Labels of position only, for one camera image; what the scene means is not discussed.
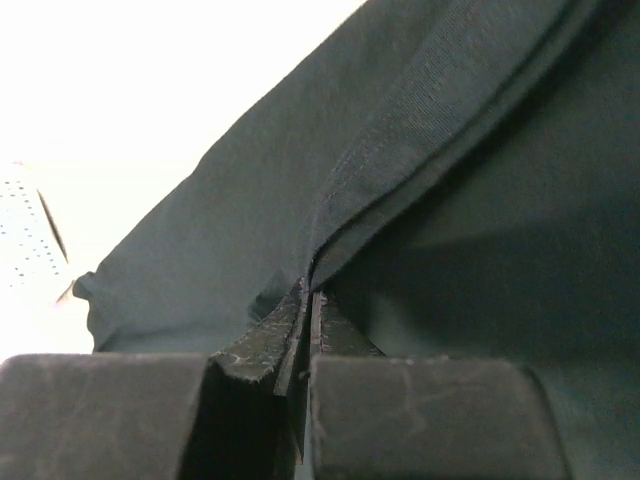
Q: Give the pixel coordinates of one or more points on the black t shirt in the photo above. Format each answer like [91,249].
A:
[461,176]

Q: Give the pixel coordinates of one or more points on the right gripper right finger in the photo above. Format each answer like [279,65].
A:
[379,417]

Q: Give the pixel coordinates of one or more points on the white plastic laundry basket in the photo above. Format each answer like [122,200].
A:
[32,260]

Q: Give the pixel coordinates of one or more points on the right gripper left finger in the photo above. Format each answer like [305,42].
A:
[235,414]

